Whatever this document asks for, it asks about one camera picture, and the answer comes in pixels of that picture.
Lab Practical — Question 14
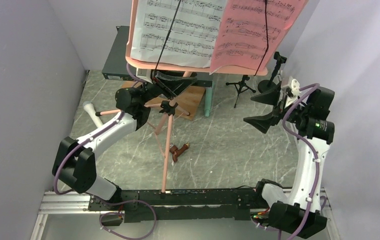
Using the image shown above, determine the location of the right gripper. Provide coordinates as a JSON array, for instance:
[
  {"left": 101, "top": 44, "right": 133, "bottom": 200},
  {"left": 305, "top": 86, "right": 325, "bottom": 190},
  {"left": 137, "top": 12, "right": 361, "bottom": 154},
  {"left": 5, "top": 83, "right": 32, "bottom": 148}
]
[{"left": 244, "top": 81, "right": 309, "bottom": 133}]

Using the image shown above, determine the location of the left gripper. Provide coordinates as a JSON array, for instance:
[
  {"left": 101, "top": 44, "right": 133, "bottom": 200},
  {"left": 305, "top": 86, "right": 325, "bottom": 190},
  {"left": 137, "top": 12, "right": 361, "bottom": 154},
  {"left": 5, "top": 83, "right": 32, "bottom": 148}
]
[{"left": 137, "top": 61, "right": 197, "bottom": 107}]

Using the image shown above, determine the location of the pink music stand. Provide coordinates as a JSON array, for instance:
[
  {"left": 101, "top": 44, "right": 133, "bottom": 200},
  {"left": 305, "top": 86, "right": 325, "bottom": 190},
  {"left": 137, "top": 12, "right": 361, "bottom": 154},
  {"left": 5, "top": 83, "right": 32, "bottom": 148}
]
[{"left": 95, "top": 0, "right": 310, "bottom": 195}]

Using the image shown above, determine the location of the black round-base mic stand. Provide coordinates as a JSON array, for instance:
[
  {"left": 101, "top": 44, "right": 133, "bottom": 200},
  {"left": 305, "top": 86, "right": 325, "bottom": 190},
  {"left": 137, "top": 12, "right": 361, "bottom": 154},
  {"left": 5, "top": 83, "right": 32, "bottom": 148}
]
[{"left": 257, "top": 51, "right": 287, "bottom": 93}]

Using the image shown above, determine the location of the green microphone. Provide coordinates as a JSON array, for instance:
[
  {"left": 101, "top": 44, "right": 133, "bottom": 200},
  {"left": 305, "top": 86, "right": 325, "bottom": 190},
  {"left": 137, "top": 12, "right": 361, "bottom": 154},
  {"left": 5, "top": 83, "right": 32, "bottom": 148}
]
[{"left": 204, "top": 81, "right": 214, "bottom": 117}]

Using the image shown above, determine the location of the black tripod mic stand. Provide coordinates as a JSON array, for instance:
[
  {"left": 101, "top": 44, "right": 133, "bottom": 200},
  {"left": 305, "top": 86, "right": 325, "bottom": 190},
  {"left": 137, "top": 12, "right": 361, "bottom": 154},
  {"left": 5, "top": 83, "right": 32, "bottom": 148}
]
[{"left": 225, "top": 74, "right": 256, "bottom": 108}]

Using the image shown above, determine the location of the pink sheet music page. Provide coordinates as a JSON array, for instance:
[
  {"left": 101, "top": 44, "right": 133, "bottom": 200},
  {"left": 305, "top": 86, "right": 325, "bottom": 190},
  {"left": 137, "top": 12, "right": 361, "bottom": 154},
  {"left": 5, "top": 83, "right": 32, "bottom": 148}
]
[{"left": 209, "top": 0, "right": 307, "bottom": 75}]

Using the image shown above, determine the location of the white microphone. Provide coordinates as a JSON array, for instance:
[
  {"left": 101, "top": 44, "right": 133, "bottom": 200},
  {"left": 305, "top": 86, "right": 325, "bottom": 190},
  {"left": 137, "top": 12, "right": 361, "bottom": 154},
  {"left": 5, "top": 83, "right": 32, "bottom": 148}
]
[{"left": 83, "top": 101, "right": 103, "bottom": 128}]

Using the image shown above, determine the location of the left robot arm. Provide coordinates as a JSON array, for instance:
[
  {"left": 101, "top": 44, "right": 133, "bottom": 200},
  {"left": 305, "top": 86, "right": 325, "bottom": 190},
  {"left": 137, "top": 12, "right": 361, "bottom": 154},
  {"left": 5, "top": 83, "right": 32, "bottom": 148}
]
[{"left": 52, "top": 70, "right": 197, "bottom": 210}]

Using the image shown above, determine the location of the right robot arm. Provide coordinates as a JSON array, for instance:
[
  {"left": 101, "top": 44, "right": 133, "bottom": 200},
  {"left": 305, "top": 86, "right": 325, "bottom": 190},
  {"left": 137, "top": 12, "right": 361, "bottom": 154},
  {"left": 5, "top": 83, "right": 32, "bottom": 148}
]
[{"left": 244, "top": 78, "right": 335, "bottom": 239}]

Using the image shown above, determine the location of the wooden board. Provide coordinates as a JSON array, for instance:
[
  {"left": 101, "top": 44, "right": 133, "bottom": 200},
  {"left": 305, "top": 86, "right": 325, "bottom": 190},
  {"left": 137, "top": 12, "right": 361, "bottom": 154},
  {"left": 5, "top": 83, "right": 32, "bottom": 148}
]
[{"left": 121, "top": 81, "right": 205, "bottom": 121}]

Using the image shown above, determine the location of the white sheet music page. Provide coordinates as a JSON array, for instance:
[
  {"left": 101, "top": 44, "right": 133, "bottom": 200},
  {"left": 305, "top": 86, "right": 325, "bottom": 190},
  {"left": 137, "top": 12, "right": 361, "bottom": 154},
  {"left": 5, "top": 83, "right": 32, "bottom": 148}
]
[{"left": 130, "top": 0, "right": 227, "bottom": 68}]

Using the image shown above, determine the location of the dark rack audio unit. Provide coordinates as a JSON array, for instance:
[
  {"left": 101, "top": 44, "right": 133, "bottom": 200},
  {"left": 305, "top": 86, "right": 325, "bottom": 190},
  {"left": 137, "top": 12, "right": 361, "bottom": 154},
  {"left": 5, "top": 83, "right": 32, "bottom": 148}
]
[{"left": 102, "top": 26, "right": 213, "bottom": 88}]

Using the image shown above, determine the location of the brown plastic faucet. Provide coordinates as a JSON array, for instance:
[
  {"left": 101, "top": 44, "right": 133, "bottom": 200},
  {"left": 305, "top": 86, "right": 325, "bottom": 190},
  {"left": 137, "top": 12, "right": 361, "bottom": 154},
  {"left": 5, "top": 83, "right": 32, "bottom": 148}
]
[{"left": 169, "top": 143, "right": 189, "bottom": 163}]

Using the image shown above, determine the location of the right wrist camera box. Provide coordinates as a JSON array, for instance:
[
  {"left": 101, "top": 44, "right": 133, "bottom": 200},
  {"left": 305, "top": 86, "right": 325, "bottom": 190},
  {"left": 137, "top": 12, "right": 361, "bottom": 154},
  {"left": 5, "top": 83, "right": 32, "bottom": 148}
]
[{"left": 280, "top": 76, "right": 301, "bottom": 99}]

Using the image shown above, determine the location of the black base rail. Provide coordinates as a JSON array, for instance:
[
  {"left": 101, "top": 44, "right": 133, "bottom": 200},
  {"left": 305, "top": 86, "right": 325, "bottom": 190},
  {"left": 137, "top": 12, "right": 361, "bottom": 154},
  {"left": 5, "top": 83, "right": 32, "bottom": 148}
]
[{"left": 88, "top": 186, "right": 268, "bottom": 223}]

